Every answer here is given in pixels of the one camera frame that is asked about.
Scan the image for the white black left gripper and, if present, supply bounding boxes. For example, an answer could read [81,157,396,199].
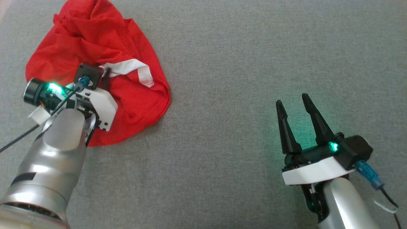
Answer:
[24,67,118,131]

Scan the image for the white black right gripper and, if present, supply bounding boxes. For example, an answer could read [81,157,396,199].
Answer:
[276,93,355,186]

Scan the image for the red shorts with white waistband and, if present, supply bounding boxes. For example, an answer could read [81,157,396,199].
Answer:
[25,0,171,147]

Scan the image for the white paper tag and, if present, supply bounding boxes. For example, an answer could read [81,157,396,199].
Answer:
[28,106,51,125]

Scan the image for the large grey sofa chaise seat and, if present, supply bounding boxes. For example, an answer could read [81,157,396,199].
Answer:
[0,0,407,229]

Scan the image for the thin white tie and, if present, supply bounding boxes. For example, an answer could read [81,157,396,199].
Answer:
[374,200,397,213]

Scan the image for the black left cable, blue plug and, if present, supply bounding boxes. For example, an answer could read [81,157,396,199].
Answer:
[0,76,93,154]

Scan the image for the black cable, blue plug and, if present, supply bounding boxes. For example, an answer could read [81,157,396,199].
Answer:
[0,76,93,154]
[355,160,404,229]

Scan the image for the black right cable, blue plug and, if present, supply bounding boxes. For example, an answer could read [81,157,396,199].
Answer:
[355,160,404,229]

